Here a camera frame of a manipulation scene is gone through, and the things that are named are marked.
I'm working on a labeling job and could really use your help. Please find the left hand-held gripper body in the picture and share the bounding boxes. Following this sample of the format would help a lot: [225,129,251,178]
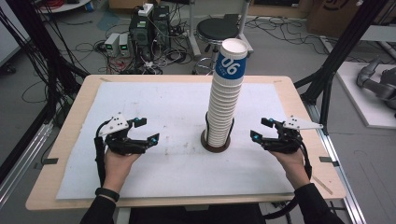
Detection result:
[98,112,148,157]

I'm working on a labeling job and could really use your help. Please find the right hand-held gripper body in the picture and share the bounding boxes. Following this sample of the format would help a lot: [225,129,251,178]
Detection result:
[267,115,324,155]

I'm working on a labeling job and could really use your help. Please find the brown round cup holder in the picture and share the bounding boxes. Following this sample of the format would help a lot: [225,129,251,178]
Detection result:
[200,111,236,154]

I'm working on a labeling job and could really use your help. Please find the stack of white paper cups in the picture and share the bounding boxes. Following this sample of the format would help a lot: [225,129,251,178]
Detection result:
[205,37,249,147]

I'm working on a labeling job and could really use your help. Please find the person's right hand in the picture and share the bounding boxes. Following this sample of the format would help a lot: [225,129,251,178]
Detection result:
[269,149,311,190]

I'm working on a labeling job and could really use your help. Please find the person's left hand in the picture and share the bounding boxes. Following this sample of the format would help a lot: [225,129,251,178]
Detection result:
[102,148,143,192]

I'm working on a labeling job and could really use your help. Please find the black tape piece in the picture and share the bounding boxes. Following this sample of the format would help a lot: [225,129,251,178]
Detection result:
[34,157,60,171]
[318,156,340,168]

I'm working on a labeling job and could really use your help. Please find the white table mat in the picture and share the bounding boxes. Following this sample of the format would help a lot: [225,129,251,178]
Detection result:
[55,81,295,200]

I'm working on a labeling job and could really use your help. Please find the thin wooden stick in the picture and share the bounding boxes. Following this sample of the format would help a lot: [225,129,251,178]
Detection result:
[311,175,333,196]

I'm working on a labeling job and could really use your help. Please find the black wristband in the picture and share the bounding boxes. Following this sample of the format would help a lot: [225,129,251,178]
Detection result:
[94,187,120,203]

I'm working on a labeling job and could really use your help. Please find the grey bench power supply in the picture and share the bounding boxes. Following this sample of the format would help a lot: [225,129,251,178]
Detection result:
[104,32,120,58]
[119,33,132,58]

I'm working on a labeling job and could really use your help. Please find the white floor board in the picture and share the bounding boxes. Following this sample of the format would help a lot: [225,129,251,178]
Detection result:
[335,61,396,130]

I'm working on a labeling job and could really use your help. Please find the black computer tower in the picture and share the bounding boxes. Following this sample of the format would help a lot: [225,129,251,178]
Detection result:
[152,5,171,50]
[129,13,154,63]

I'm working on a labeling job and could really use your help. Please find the person's dark lap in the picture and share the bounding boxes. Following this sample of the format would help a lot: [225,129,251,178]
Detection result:
[129,203,265,224]

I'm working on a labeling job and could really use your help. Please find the white metal stand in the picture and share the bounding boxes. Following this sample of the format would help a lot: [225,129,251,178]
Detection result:
[186,0,255,59]

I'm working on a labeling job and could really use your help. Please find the black round stool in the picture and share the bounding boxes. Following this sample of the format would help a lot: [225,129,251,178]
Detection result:
[195,17,241,76]

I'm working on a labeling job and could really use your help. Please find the white power adapter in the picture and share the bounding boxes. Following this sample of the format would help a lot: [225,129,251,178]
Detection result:
[137,3,155,17]

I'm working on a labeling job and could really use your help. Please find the cardboard box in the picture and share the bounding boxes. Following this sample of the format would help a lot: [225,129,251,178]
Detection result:
[306,0,389,39]

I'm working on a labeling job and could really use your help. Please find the white round table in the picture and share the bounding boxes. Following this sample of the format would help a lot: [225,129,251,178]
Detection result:
[36,0,92,14]

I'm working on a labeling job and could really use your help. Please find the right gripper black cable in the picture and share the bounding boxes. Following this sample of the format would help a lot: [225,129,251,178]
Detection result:
[262,138,313,220]

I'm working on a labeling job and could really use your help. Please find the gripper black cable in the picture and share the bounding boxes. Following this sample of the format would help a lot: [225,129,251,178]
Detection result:
[262,138,313,220]
[93,120,107,188]

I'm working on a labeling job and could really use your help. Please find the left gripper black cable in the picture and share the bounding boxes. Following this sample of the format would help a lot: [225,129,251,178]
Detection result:
[93,120,107,188]

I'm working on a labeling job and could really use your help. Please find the aluminium floor rail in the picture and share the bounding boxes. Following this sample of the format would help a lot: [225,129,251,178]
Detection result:
[305,102,368,224]
[0,121,54,208]

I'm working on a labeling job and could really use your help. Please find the tangle of black floor cables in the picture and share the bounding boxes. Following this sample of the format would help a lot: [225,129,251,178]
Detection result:
[244,15,331,48]

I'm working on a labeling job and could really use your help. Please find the black frame post with cables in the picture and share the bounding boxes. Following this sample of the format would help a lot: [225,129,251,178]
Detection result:
[0,0,90,185]

